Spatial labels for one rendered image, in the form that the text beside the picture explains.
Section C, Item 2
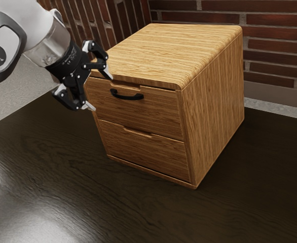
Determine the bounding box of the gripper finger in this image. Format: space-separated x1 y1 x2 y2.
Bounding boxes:
51 74 97 112
81 39 114 80

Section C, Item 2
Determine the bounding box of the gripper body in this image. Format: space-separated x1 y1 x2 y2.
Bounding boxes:
45 42 92 88

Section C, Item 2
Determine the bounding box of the wooden two-drawer cabinet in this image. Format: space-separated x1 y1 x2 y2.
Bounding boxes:
84 23 245 190

